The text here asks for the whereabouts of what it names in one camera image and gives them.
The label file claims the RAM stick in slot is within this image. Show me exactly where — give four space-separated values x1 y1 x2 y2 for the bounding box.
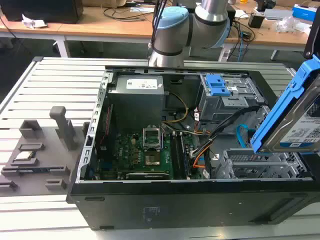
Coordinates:
179 132 192 179

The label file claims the small black box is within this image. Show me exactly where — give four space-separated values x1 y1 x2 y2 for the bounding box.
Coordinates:
247 12 266 29

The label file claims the blue disk wire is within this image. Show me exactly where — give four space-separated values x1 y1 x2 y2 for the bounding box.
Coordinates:
236 123 256 151

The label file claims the wooden desk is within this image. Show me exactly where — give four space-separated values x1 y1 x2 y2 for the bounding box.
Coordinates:
0 4 316 61

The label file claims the grey parts rack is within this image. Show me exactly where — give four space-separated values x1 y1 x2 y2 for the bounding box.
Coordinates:
0 105 91 193

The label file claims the black disk wire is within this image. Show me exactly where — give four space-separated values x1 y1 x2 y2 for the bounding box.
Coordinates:
208 104 263 141

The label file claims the blue drive carrier in bay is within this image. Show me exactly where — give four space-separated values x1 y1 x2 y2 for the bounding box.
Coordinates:
205 74 231 97

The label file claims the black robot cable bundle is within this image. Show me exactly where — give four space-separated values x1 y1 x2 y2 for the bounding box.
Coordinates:
147 0 169 61

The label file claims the orange wire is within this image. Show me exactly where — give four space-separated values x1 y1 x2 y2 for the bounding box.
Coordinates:
192 145 212 169

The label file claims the metal drive cage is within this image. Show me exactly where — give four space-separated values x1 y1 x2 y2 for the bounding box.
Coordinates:
198 73 266 123

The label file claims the blue and white carton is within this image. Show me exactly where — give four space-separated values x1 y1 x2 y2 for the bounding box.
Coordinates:
292 3 318 21

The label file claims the black open PC case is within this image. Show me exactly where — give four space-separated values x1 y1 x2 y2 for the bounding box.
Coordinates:
65 65 320 231

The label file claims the graphics card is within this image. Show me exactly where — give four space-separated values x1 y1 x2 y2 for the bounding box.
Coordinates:
125 170 172 180

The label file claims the yellow power wire bundle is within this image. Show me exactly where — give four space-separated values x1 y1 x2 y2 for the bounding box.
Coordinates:
161 91 189 124

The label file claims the CPU socket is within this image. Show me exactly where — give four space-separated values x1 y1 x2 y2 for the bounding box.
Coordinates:
142 127 163 151

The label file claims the grey flat device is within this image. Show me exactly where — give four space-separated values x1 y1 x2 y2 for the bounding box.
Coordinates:
263 8 294 21

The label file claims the black box on desk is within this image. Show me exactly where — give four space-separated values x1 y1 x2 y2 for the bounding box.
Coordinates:
0 0 84 25

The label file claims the hard disk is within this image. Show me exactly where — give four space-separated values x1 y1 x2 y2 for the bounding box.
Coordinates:
250 54 320 156

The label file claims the clear plastic bag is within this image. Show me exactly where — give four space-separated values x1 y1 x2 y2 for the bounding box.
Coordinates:
275 15 308 33

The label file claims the crumpled white paper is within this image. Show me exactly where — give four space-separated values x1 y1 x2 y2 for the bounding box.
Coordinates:
21 13 48 29

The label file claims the silver CPU on rack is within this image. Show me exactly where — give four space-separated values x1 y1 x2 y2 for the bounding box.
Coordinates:
15 151 34 161

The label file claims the disk bay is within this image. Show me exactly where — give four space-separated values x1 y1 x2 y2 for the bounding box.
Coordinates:
215 148 311 180

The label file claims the grey power supply unit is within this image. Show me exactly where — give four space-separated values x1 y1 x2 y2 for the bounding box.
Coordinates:
107 75 165 134

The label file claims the green motherboard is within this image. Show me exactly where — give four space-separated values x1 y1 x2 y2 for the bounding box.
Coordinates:
94 129 201 181

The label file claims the RAM stick on rack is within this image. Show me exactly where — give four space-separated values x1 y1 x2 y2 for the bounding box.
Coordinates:
17 168 51 174

